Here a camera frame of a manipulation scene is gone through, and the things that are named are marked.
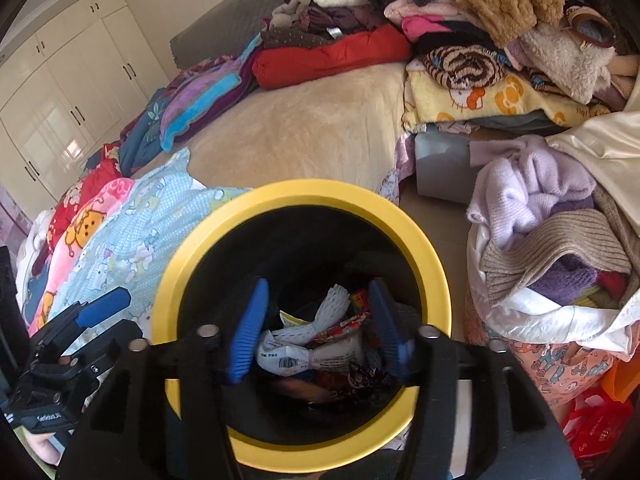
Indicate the yellow rimmed black trash bin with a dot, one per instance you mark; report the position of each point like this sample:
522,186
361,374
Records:
300,190

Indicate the white fuzzy garment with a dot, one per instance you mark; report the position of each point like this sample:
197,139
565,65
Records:
565,60

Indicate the long white foam net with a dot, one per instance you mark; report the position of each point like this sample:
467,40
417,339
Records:
325,310

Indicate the grey headboard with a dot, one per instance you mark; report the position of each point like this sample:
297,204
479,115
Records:
230,15

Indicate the white barcode packet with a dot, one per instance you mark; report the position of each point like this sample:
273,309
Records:
282,355

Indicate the pink cartoon cloth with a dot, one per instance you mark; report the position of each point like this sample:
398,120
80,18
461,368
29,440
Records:
550,370

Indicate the yellow cartoon blanket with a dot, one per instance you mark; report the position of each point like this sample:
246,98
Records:
515,102

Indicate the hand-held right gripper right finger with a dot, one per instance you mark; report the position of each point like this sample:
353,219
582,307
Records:
390,330

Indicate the light blue cartoon blanket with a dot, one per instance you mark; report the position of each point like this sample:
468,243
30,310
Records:
150,220

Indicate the cream satin cloth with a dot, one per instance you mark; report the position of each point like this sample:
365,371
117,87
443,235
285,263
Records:
605,150

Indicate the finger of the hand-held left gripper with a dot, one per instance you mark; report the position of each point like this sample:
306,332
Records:
105,305
122,332

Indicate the beige knit sweater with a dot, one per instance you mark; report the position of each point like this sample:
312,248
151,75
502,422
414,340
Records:
550,240

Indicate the red printed shopping bag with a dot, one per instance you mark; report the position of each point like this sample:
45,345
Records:
600,425

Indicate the white satin cloth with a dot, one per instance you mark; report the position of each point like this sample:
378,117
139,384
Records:
540,325

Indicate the red snack wrapper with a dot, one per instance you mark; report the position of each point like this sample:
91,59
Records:
357,306

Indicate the red cushion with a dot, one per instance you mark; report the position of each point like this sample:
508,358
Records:
330,57

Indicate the blue floral quilt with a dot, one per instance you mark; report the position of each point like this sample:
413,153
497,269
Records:
142,130

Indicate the cream wardrobe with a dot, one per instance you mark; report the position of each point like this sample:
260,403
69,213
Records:
75,85

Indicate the person's left hand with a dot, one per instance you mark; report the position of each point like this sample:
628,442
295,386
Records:
42,447

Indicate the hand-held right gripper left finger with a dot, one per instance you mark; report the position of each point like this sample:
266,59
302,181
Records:
247,335

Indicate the red floral quilt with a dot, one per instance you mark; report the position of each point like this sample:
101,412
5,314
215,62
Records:
85,185

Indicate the pink cartoon wardrobe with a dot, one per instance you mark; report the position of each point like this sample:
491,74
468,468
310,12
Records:
10,220

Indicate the beige bed sheet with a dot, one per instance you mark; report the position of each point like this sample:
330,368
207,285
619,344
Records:
300,130

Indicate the tan fuzzy garment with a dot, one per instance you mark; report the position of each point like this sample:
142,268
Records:
500,5

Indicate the grey box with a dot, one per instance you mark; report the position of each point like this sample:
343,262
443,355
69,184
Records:
440,165

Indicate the striped purple blue blanket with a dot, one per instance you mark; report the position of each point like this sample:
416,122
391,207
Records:
210,105

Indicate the brown striped fuzzy garment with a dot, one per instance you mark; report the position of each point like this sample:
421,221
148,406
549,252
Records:
465,67

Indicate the purple knit garment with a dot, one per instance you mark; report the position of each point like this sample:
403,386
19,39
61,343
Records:
565,280

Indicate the pink garment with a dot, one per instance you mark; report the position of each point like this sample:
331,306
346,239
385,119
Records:
425,27

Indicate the lavender sweater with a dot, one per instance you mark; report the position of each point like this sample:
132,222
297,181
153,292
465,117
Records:
530,185

